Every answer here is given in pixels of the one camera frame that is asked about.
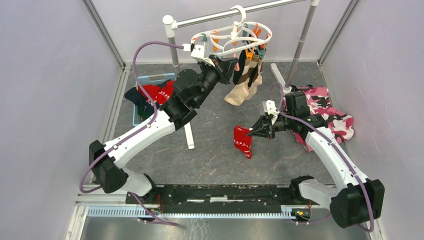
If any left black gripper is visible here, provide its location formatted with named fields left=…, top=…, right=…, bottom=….
left=194, top=55, right=240, bottom=108

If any black white-striped sock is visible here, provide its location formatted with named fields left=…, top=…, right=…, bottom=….
left=232, top=50, right=247, bottom=85

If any orange clothespin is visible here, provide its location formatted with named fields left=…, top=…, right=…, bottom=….
left=252, top=24, right=262, bottom=37
left=211, top=30, right=219, bottom=52
left=245, top=48, right=257, bottom=61

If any white clip hanger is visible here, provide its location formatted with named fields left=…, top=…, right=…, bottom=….
left=190, top=5, right=273, bottom=57

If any teal clothespin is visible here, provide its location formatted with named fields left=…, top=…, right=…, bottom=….
left=256, top=47, right=267, bottom=60

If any pink camouflage bag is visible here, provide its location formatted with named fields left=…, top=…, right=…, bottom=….
left=292, top=85, right=355, bottom=144

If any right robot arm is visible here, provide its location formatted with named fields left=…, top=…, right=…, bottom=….
left=247, top=92, right=385, bottom=233

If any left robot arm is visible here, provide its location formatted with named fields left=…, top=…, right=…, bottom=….
left=88, top=55, right=238, bottom=204

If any pink clothespin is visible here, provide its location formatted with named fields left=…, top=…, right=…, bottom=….
left=234, top=58, right=240, bottom=72

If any silver white drying rack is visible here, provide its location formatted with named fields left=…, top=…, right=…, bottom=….
left=161, top=0, right=321, bottom=151

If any light blue plastic basket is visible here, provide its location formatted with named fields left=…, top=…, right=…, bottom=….
left=132, top=73, right=176, bottom=127

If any navy blue sock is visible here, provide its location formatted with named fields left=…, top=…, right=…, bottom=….
left=124, top=87, right=154, bottom=120

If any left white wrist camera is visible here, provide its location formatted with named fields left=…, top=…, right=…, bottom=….
left=182, top=43, right=215, bottom=67

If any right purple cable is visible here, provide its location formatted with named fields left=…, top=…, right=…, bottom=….
left=268, top=82, right=375, bottom=233

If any purple cable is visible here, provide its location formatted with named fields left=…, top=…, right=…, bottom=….
left=78, top=41, right=186, bottom=227
left=268, top=82, right=375, bottom=233

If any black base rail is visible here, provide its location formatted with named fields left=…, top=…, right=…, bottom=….
left=139, top=184, right=317, bottom=214

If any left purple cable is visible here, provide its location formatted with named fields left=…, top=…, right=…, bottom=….
left=78, top=41, right=186, bottom=227

